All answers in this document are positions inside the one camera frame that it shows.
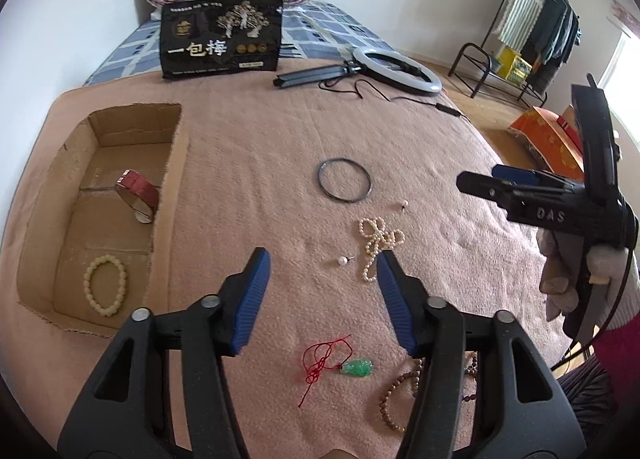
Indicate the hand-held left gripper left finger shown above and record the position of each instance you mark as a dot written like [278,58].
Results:
[250,304]

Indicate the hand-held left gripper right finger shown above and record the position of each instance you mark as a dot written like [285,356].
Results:
[395,304]

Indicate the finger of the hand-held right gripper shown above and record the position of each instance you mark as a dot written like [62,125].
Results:
[480,184]
[515,173]

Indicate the thin black bangle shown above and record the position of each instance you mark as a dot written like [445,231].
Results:
[322,186]

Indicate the cardboard box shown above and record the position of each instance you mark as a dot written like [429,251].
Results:
[105,239]

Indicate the person's right forearm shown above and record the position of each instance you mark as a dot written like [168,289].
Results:
[622,354]

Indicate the person's right hand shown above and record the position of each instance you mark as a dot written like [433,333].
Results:
[555,259]

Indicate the orange patterned box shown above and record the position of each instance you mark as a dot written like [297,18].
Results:
[545,139]

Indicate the yellow box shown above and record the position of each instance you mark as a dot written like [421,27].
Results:
[515,64]

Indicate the black clothes rack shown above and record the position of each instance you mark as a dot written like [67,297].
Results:
[480,64]

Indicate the dark hanging clothes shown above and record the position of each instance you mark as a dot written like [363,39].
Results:
[555,39]

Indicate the red woven band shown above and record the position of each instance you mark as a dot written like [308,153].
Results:
[140,191]

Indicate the pink blanket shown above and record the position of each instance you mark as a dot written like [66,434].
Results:
[280,149]

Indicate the person's dark striped clothing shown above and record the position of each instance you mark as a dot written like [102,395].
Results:
[590,399]

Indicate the black snack bag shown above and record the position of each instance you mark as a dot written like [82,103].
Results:
[220,46]

